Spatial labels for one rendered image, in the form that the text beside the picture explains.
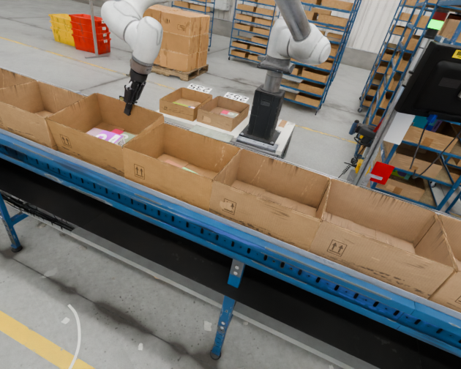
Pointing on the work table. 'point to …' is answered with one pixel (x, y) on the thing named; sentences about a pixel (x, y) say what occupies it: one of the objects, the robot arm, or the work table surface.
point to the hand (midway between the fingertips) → (129, 107)
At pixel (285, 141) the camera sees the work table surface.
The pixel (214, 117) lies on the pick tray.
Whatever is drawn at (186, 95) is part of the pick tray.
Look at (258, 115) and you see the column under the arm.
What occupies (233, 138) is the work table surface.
